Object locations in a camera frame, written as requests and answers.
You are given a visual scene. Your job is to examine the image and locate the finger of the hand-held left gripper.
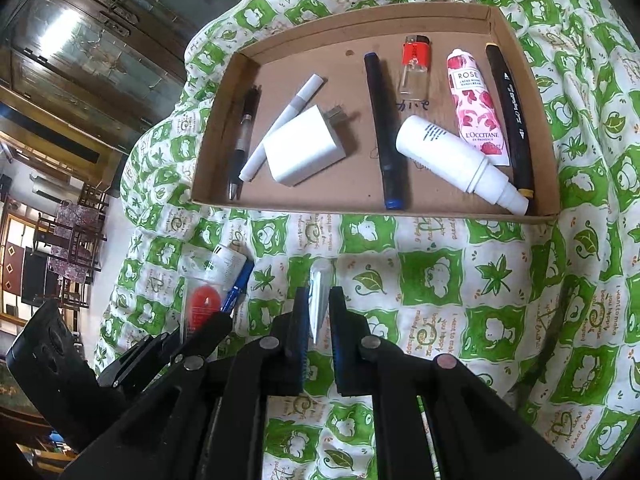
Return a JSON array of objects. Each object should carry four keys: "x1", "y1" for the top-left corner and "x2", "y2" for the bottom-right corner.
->
[
  {"x1": 97, "y1": 332, "x2": 182, "y2": 402},
  {"x1": 170, "y1": 311, "x2": 234, "y2": 362}
]

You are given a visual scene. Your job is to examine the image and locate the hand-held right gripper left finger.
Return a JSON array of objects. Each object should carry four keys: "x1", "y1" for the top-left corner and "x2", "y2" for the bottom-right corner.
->
[{"x1": 60, "y1": 286, "x2": 309, "y2": 480}]

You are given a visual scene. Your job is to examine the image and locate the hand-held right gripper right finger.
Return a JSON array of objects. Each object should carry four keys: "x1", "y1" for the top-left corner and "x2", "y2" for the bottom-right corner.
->
[{"x1": 329, "y1": 286, "x2": 584, "y2": 480}]

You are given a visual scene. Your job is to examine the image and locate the clear plastic tube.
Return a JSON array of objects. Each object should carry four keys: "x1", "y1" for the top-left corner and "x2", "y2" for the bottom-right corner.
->
[{"x1": 307, "y1": 259, "x2": 335, "y2": 345}]

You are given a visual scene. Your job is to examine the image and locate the shallow cardboard tray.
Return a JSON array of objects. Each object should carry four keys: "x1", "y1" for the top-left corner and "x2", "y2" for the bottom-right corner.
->
[{"x1": 189, "y1": 2, "x2": 560, "y2": 219}]

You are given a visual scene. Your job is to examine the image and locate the white plug charger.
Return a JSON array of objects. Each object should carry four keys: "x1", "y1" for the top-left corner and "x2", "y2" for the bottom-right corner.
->
[{"x1": 263, "y1": 104, "x2": 351, "y2": 188}]

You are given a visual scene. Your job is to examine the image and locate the black ballpoint pen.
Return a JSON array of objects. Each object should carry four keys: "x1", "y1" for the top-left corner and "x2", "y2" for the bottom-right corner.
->
[{"x1": 227, "y1": 85, "x2": 263, "y2": 202}]

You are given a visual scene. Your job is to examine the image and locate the white plastic bottle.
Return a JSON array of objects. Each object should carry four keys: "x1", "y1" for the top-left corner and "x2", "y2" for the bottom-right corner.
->
[{"x1": 395, "y1": 114, "x2": 530, "y2": 216}]

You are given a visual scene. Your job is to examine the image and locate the white stick pen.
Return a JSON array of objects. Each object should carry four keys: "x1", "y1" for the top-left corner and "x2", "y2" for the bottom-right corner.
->
[{"x1": 239, "y1": 73, "x2": 327, "y2": 184}]

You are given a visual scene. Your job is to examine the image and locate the floral hand cream tube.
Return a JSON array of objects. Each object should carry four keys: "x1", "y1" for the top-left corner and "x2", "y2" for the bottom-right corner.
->
[{"x1": 446, "y1": 48, "x2": 510, "y2": 167}]

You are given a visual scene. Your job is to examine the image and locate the red lighter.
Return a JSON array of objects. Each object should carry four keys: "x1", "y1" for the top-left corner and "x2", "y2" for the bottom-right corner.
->
[{"x1": 398, "y1": 34, "x2": 431, "y2": 101}]

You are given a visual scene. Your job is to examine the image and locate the blue pen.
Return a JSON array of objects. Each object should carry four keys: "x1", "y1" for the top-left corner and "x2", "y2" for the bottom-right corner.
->
[{"x1": 219, "y1": 260, "x2": 256, "y2": 319}]

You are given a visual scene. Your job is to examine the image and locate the dark wooden chairs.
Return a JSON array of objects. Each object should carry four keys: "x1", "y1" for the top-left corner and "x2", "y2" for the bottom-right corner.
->
[{"x1": 34, "y1": 184, "x2": 110, "y2": 312}]

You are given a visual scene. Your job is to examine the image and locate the green and white printed blanket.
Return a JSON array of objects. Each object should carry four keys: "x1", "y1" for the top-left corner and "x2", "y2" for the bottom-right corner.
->
[{"x1": 92, "y1": 0, "x2": 640, "y2": 480}]

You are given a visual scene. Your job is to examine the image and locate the white air conditioner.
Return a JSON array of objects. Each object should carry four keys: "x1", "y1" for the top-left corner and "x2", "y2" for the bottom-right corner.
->
[{"x1": 29, "y1": 174, "x2": 83, "y2": 197}]

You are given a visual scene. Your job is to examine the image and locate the black marker with blue cap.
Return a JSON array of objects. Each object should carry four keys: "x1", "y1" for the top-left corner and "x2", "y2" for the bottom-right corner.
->
[{"x1": 363, "y1": 52, "x2": 406, "y2": 211}]

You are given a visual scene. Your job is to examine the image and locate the black marker with yellow cap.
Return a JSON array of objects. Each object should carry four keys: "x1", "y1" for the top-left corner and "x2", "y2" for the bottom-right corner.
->
[{"x1": 485, "y1": 42, "x2": 535, "y2": 216}]

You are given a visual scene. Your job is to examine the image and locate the dark wooden glass-door cabinet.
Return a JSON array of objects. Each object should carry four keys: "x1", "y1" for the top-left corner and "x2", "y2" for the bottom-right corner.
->
[{"x1": 0, "y1": 0, "x2": 323, "y2": 161}]

